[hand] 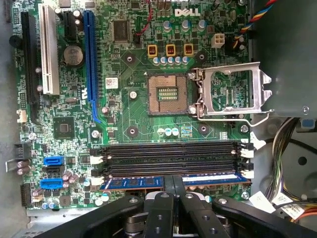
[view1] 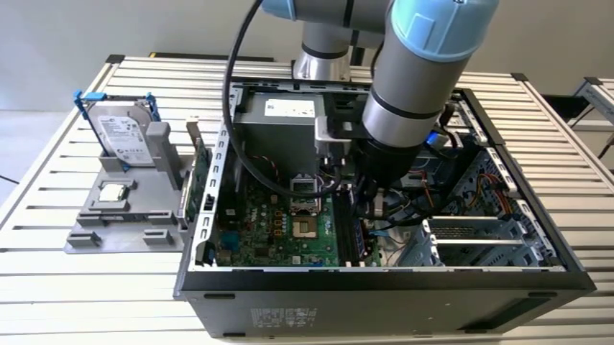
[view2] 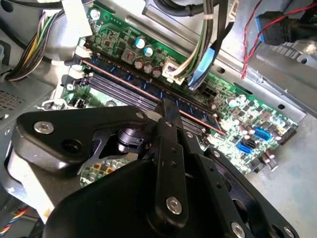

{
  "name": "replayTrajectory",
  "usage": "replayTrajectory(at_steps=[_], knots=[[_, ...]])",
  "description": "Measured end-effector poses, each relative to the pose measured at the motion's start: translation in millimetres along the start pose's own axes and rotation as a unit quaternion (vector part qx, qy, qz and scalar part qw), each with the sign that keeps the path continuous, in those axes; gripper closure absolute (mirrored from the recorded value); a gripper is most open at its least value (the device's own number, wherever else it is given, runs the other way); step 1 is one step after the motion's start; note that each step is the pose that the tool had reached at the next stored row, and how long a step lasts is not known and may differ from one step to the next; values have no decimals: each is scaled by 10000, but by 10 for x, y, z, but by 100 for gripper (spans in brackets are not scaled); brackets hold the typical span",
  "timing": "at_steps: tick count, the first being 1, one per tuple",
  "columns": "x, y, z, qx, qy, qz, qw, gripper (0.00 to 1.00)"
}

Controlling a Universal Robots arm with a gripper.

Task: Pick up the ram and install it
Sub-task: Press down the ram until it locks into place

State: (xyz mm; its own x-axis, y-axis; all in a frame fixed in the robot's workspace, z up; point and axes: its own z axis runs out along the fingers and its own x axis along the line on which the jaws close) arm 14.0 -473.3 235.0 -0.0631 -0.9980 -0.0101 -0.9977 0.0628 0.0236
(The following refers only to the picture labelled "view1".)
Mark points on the grey parts rack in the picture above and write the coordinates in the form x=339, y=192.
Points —
x=144, y=187

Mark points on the hard disk in blue carrier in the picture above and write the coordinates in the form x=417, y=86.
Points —
x=120, y=136

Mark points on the grey power supply unit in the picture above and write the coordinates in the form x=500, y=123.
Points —
x=277, y=143

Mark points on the black PC case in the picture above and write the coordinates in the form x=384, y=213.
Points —
x=335, y=309

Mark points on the silver CPU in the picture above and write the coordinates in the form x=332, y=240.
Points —
x=112, y=192

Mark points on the CPU socket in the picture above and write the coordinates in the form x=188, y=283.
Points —
x=305, y=227

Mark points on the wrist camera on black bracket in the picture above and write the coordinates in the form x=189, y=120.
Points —
x=432, y=138

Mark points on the aluminium side table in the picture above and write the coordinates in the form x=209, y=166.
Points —
x=594, y=93

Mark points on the blue board connector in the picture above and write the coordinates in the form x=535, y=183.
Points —
x=229, y=240

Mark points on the green graphics card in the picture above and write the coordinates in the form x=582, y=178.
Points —
x=201, y=169

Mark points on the black case fan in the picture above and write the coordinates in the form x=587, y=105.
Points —
x=235, y=187

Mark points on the metal disk bay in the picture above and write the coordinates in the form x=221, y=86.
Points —
x=470, y=241

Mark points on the blue SATA connector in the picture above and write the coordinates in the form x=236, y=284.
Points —
x=376, y=234

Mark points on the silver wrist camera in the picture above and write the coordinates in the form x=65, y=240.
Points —
x=323, y=131

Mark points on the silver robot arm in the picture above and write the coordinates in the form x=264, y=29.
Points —
x=407, y=90

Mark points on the RAM stick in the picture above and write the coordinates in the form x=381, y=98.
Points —
x=360, y=237
x=125, y=216

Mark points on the black chipset chip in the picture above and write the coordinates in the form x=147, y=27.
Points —
x=263, y=252

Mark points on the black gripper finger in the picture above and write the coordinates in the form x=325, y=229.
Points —
x=379, y=205

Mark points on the green motherboard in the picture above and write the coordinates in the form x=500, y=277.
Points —
x=311, y=251

